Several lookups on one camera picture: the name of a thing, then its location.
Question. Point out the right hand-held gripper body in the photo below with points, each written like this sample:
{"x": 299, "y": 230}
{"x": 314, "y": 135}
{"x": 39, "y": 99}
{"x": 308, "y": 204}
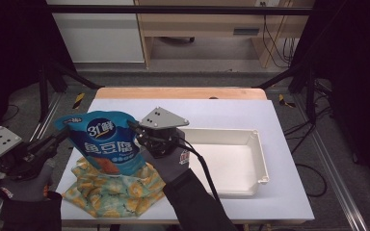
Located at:
{"x": 162, "y": 120}

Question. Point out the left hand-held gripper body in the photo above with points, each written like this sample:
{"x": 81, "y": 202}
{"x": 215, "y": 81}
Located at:
{"x": 0, "y": 144}

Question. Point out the blue snack pouch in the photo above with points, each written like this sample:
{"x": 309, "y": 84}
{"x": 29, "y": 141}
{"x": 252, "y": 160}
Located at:
{"x": 109, "y": 147}

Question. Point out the fruit print cloth bag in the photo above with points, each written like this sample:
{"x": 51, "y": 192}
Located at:
{"x": 115, "y": 195}

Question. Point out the person's right hand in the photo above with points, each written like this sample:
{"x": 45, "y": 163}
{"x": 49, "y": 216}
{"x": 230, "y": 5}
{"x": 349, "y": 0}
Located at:
{"x": 173, "y": 166}

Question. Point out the person's left hand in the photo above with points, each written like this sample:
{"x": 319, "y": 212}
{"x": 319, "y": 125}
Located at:
{"x": 25, "y": 189}

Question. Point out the yellow black floor tape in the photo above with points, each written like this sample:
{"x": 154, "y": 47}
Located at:
{"x": 284, "y": 102}
{"x": 78, "y": 101}

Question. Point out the white table board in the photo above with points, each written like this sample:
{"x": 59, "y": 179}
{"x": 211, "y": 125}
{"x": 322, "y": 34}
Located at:
{"x": 221, "y": 112}

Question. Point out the black stand leg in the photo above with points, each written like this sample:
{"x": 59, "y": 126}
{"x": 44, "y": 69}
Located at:
{"x": 310, "y": 93}
{"x": 70, "y": 77}

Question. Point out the white plastic tray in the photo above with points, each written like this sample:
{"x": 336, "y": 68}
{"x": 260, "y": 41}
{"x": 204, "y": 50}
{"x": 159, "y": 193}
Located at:
{"x": 224, "y": 160}

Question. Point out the grey chair base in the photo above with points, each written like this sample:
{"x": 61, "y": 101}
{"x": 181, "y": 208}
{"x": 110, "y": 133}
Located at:
{"x": 176, "y": 40}

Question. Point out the white cabinet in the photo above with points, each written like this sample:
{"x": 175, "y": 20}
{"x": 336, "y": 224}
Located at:
{"x": 99, "y": 38}

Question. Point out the black curtain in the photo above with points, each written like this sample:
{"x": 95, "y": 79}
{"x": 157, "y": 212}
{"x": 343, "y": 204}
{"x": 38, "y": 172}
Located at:
{"x": 356, "y": 64}
{"x": 9, "y": 48}

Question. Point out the wooden desk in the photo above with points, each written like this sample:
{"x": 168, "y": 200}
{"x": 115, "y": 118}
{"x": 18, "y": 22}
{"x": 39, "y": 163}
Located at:
{"x": 205, "y": 29}

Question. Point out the aluminium floor rail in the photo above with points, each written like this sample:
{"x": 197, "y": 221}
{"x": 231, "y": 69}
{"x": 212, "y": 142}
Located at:
{"x": 45, "y": 125}
{"x": 334, "y": 166}

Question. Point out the black frame bar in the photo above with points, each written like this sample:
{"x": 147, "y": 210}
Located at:
{"x": 173, "y": 9}

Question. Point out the white wall socket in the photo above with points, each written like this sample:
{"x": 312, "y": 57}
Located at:
{"x": 268, "y": 2}

